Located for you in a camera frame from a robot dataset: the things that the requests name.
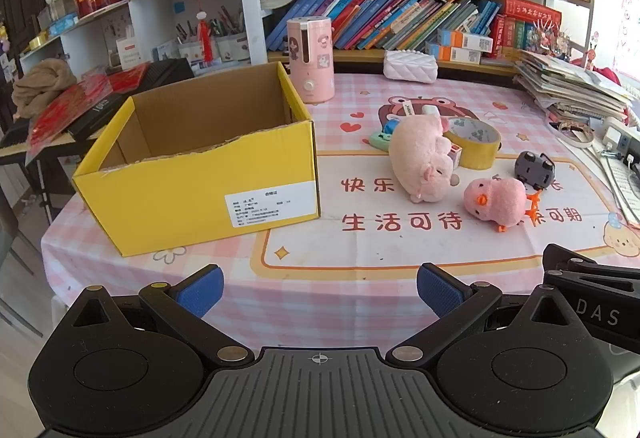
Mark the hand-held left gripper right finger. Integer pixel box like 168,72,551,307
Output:
385,262,585,367

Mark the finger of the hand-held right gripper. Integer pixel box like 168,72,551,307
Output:
542,243,640,280

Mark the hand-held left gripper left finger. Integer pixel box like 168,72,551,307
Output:
62,264,256,367

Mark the pink chick plush toy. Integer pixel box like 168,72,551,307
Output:
462,175,543,233

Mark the grey toy car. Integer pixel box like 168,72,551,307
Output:
515,151,557,191

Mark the yellow cardboard box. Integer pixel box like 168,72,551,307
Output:
72,61,321,258

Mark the yellow tape roll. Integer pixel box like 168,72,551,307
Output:
442,117,502,170

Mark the pink pig plush toy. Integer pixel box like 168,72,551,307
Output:
389,114,463,204

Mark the green blue eraser toy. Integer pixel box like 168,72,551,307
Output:
370,128,396,152

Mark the white printed sheet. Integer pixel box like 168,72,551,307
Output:
600,153,640,224

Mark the pink checked printed tablecloth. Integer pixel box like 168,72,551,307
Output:
41,68,640,354

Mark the white power strip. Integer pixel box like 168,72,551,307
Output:
600,117,640,161

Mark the stack of papers and magazines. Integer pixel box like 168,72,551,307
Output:
514,49,633,121

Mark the black keyboard stand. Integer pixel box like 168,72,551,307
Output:
30,151,68,221

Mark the black rectangular case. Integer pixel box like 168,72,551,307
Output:
65,91,133,141

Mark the colourful ornament headdress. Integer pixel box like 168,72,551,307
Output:
530,16,573,62

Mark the black electronic keyboard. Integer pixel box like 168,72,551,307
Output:
0,58,196,164

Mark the small red paper decoration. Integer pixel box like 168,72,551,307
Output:
107,63,151,94

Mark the white quilted purse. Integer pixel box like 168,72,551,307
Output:
383,49,439,84

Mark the red standing dictionary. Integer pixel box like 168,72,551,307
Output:
489,14,516,58

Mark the orange white box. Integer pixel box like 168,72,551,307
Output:
425,42,482,65
437,28,494,52

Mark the white pen holder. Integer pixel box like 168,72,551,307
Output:
214,6,248,63
177,21,207,64

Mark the white red card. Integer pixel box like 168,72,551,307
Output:
116,37,143,69

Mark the thick red book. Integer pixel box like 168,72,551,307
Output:
500,0,563,22

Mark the red tassel ornament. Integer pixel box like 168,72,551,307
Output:
195,11,215,64

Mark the pink humidifier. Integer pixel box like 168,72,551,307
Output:
286,16,336,105

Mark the beige cloth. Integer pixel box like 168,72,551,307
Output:
11,58,77,119

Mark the row of colourful books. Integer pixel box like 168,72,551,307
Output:
265,0,503,52

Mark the light blue box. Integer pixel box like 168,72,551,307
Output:
47,13,80,36

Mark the dark wooden door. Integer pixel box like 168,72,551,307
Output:
0,0,38,119

